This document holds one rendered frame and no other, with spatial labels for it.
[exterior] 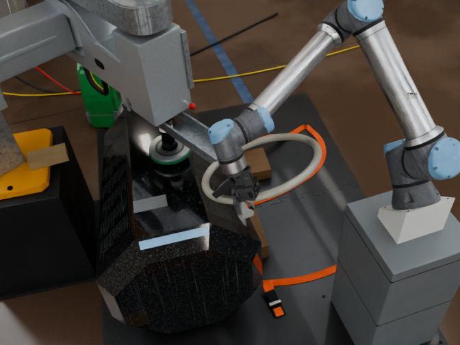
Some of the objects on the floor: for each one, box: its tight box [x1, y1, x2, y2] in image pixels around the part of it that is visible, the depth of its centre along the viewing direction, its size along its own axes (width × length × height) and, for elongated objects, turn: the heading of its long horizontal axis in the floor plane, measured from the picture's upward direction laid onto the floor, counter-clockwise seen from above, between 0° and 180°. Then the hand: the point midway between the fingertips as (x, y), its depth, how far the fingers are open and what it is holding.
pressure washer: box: [77, 62, 124, 128], centre depth 382 cm, size 35×35×87 cm
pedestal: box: [0, 125, 100, 301], centre depth 291 cm, size 66×66×74 cm
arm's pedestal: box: [322, 190, 460, 345], centre depth 237 cm, size 50×50×85 cm
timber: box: [249, 209, 269, 259], centre depth 305 cm, size 30×12×12 cm, turn 17°
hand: (247, 215), depth 175 cm, fingers open, 9 cm apart
